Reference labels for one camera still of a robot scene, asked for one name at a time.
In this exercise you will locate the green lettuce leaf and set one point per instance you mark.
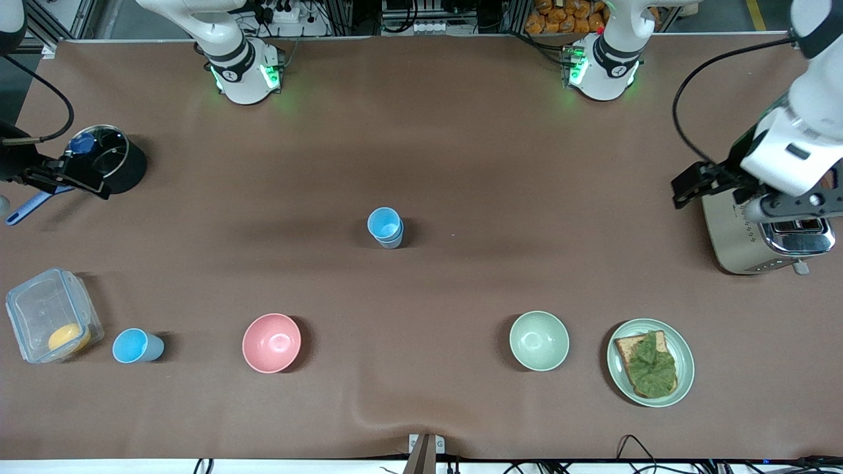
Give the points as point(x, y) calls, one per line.
point(652, 368)

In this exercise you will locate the bag of orange buns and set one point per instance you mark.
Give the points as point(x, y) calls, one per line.
point(566, 16)

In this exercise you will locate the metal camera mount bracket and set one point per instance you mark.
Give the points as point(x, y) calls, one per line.
point(426, 454)

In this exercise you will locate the cream and chrome toaster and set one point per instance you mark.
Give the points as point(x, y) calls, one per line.
point(731, 240)

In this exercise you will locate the clear plastic food container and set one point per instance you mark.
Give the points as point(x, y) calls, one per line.
point(39, 309)

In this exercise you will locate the brown bread slice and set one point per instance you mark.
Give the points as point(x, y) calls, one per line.
point(625, 345)

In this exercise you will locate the light blue plastic cup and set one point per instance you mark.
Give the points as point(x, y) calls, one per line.
point(394, 242)
point(384, 222)
point(135, 346)

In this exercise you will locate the pink bowl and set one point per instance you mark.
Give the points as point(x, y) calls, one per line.
point(271, 343)

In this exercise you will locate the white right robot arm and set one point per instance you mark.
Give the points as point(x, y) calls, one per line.
point(240, 66)

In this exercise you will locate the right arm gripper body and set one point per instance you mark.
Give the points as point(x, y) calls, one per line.
point(13, 162)

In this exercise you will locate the orange round food piece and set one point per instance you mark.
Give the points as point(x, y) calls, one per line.
point(68, 338)

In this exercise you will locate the white power strip with plugs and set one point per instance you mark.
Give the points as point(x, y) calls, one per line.
point(283, 14)

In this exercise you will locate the glass lid with blue knob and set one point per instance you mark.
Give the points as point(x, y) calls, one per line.
point(108, 148)

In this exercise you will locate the brown table mat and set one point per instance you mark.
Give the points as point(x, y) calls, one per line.
point(461, 395)

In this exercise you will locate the pale green bowl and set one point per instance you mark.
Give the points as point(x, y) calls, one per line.
point(539, 341)

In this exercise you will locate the pale green plate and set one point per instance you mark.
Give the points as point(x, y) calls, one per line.
point(685, 362)

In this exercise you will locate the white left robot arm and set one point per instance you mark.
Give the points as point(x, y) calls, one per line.
point(609, 62)

